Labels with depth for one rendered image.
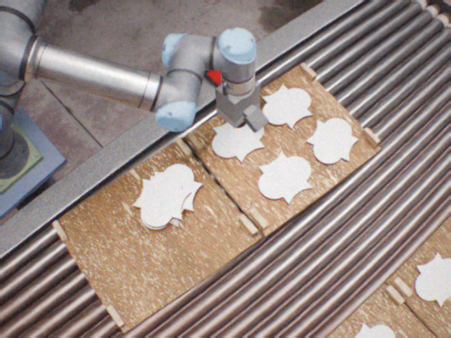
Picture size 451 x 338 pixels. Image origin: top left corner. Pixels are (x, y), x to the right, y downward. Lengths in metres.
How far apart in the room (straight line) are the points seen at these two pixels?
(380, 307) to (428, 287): 0.13
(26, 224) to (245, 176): 0.60
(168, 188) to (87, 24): 1.91
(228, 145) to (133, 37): 1.64
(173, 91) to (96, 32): 2.02
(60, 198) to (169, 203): 0.32
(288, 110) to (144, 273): 0.58
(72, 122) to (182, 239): 1.49
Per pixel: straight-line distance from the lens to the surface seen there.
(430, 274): 1.35
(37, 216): 1.45
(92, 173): 1.46
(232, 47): 1.08
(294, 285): 1.30
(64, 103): 2.78
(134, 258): 1.32
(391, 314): 1.31
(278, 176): 1.36
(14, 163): 1.53
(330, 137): 1.44
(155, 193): 1.32
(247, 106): 1.25
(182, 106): 1.03
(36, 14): 1.11
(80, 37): 3.04
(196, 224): 1.33
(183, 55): 1.10
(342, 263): 1.33
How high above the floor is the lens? 2.17
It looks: 63 degrees down
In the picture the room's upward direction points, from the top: 3 degrees counter-clockwise
